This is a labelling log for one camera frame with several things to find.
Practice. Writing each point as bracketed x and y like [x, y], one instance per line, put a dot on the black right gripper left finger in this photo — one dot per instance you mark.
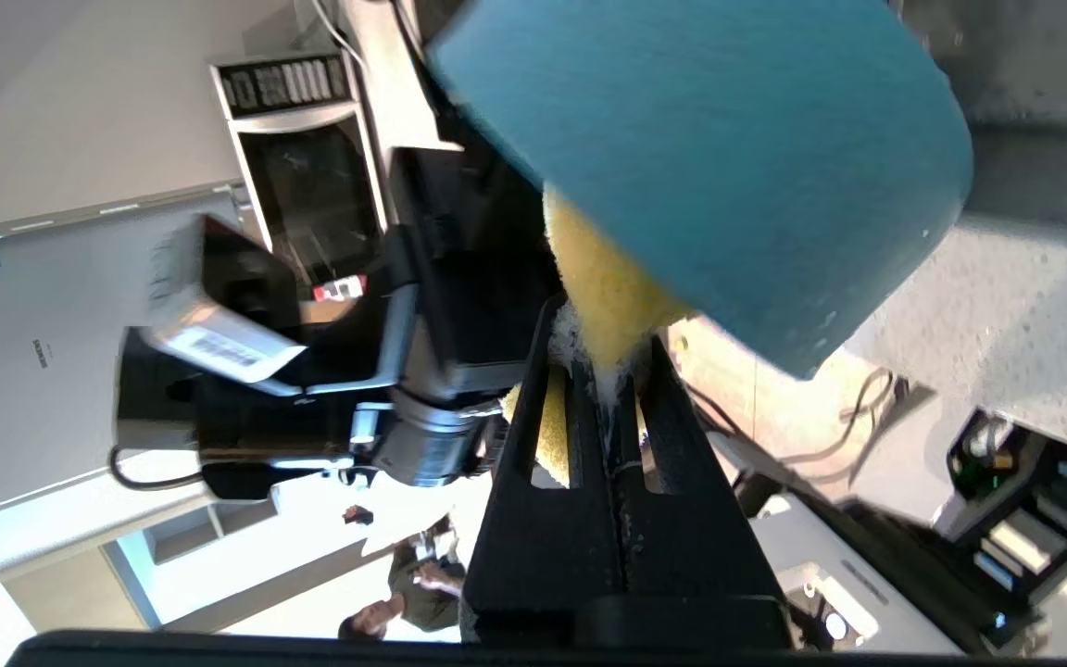
[533, 565]

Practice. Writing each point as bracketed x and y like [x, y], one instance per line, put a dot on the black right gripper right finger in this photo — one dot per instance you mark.
[700, 565]

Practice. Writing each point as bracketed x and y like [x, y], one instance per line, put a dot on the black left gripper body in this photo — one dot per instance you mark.
[469, 269]

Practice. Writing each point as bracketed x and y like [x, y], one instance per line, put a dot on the blue bowl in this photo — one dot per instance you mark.
[728, 167]

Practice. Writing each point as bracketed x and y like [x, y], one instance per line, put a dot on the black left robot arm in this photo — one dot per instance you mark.
[246, 426]

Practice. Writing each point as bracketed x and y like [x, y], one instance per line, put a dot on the person in dark clothes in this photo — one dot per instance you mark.
[422, 593]

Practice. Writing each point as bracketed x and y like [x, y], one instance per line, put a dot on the silver black oven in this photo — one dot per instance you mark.
[311, 185]

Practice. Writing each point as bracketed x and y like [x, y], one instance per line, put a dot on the white refrigerator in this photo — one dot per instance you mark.
[52, 371]

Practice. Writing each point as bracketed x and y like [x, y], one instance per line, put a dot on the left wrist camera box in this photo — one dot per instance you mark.
[219, 347]

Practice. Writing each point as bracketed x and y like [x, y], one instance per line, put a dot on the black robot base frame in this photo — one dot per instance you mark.
[1024, 519]

